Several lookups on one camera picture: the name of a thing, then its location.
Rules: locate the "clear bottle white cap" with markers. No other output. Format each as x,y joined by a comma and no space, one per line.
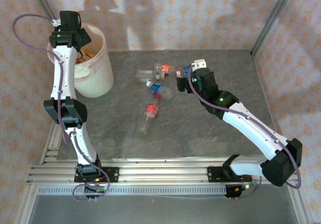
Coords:
145,126

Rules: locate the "clear bottle green neck band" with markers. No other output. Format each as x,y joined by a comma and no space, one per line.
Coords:
143,75

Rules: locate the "small bottle yellow label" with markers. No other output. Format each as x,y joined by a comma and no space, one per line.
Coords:
89,54

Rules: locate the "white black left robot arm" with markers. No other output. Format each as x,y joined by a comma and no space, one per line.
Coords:
65,70

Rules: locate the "clear bottle red cap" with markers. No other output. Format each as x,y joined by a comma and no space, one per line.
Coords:
151,108

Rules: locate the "white plastic bin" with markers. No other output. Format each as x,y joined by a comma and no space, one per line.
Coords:
95,81

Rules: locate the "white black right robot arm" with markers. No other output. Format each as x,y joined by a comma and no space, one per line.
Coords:
250,126

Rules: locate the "black base controller board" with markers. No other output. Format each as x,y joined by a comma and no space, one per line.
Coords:
238,190

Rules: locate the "clear bottle blue Pocari label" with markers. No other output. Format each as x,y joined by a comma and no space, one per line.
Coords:
186,70

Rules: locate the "water bottle blue label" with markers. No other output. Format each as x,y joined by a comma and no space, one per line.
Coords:
158,87

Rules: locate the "clear bottle orange label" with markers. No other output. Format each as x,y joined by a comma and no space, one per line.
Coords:
164,68

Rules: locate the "aluminium side frame rails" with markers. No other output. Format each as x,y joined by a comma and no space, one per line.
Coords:
51,143

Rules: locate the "aluminium corner post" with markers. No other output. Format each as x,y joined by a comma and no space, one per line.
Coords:
273,18
41,0

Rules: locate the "aluminium base frame rails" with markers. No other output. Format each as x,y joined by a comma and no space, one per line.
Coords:
163,172

